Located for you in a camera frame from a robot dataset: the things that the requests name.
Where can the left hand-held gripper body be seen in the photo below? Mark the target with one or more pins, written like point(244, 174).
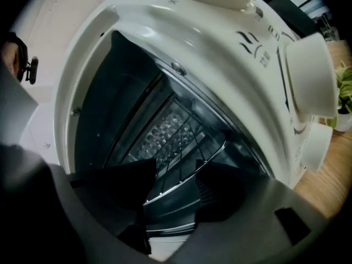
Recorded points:
point(21, 51)

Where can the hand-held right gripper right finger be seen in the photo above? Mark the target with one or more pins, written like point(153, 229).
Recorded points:
point(247, 230)

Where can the grey metal baking tray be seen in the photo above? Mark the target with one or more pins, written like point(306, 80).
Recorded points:
point(171, 212)

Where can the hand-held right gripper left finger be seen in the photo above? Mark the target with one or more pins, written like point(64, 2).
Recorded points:
point(82, 216)

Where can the small green potted plant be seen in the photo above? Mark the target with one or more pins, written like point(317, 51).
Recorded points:
point(345, 92)

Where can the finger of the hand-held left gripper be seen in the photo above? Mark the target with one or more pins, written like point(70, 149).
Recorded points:
point(13, 106)

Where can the white toaster oven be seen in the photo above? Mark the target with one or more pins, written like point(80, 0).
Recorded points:
point(220, 51)

